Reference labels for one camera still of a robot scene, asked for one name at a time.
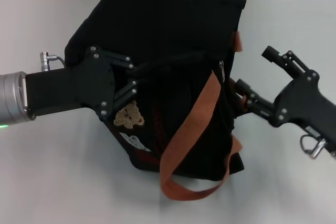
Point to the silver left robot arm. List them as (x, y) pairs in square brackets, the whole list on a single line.
[(10, 98)]

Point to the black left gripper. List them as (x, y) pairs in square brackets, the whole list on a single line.
[(65, 90)]

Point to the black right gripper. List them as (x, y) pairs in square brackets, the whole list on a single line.
[(304, 103)]

